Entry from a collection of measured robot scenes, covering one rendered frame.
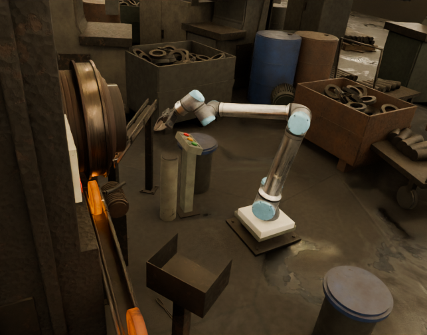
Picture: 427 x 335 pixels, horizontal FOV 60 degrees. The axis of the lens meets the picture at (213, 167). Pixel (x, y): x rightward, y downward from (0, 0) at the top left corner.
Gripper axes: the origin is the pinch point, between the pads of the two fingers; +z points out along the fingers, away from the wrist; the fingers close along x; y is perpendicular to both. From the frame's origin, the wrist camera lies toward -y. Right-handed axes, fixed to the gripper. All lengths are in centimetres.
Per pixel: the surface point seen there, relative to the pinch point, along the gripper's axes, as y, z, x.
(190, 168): 4.0, 7.2, -41.3
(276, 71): 229, -50, -136
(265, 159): 86, -9, -133
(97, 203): -81, 2, 25
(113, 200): -52, 22, 5
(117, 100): -71, -37, 50
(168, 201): -10, 31, -45
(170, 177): -6.8, 16.8, -31.8
